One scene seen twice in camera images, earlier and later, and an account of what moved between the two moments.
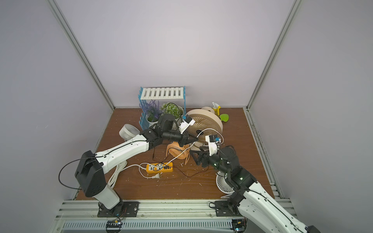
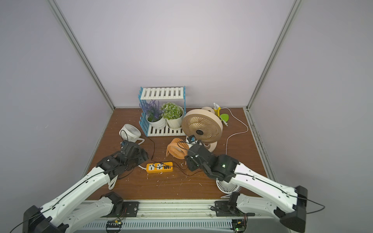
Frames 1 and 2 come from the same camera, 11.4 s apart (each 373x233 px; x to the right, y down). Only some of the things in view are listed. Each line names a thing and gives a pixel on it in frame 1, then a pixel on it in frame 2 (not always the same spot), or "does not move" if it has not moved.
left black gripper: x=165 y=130 -> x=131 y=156
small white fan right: x=223 y=185 does not move
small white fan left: x=127 y=131 does not move
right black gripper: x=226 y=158 -> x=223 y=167
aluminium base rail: x=156 y=216 does not move
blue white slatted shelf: x=159 y=93 does not move
